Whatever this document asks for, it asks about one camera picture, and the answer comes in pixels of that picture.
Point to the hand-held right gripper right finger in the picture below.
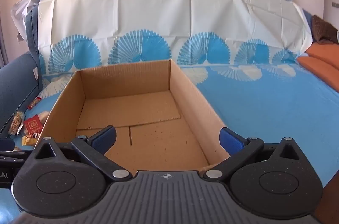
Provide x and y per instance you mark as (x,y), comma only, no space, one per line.
(231,141)

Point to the brown cloth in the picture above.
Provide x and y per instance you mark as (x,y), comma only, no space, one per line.
(323,28)

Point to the clear nut packet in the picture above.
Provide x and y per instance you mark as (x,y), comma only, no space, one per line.
(16,122)

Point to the cardboard box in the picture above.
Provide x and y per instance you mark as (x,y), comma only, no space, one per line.
(148,107)

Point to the blue and white printed sheet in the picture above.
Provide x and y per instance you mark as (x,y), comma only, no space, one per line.
(264,107)

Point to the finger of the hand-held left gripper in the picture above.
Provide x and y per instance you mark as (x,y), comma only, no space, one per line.
(13,156)
(6,145)

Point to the yellow snack packet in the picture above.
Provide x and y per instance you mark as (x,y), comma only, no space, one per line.
(29,139)

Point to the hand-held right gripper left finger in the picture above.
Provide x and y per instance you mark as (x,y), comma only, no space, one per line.
(103,138)

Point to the orange cushion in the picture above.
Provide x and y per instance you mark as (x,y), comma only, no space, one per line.
(327,51)
(317,73)

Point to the pale cracker packet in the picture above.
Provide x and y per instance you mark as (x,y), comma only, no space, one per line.
(43,116)

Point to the small red-ended snack packet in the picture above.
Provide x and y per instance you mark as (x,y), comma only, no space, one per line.
(34,103)

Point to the red square snack packet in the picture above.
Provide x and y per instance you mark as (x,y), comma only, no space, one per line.
(32,124)

